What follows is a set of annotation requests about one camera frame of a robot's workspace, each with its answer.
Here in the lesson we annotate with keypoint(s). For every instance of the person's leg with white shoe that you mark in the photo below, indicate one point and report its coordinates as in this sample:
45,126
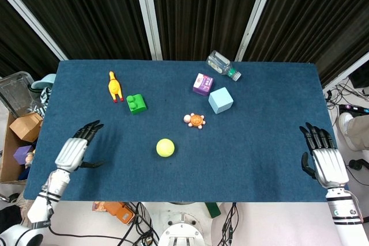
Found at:
353,129

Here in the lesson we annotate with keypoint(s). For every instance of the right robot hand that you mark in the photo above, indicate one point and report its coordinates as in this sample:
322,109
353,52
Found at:
325,153

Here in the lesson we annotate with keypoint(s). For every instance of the teal cap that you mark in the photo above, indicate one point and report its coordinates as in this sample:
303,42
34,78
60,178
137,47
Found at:
43,82

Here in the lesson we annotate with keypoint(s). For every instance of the black monitor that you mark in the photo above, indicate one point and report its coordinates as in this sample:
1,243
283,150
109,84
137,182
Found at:
359,76

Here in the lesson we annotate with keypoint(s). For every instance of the small tan cardboard box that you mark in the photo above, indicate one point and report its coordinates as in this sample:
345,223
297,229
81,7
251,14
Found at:
26,126

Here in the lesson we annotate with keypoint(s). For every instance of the purple white carton box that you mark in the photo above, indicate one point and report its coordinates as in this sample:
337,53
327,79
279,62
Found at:
203,84

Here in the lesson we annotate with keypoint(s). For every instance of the clear plastic container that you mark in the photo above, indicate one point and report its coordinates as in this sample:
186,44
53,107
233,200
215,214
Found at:
14,92

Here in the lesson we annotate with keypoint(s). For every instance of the purple foam block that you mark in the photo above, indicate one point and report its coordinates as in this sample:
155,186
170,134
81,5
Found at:
23,154

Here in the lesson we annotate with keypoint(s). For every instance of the brown cardboard box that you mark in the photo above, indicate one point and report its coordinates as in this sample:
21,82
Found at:
8,156

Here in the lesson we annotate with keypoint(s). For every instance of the green object under table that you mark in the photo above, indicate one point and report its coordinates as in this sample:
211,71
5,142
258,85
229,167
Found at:
212,209

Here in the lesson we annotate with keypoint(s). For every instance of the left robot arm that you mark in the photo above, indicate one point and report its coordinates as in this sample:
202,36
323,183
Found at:
47,200

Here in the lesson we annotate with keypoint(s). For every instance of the clear plastic water bottle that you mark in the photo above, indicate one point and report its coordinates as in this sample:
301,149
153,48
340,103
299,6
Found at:
222,65

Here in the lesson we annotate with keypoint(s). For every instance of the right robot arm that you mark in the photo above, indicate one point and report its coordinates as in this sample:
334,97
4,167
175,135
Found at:
344,214

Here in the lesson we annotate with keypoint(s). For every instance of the blue table cloth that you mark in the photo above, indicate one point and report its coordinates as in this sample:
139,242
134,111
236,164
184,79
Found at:
184,153

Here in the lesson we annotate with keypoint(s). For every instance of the orange toy turtle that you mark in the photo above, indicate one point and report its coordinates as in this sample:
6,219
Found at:
195,120

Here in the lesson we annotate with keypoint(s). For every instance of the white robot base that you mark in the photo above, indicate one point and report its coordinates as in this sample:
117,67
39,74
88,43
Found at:
181,228

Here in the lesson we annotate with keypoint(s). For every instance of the light blue foam cube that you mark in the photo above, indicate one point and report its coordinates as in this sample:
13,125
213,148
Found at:
220,100

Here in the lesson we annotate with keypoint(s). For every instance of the green toy building block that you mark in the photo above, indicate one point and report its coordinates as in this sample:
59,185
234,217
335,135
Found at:
136,103

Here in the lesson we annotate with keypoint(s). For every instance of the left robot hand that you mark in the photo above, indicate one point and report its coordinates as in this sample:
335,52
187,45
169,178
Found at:
70,150

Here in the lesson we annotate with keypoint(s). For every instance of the yellow tennis ball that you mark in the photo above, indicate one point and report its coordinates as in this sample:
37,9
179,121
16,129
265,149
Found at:
165,147

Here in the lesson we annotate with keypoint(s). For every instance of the yellow rubber chicken toy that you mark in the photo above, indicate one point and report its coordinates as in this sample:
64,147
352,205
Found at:
114,87

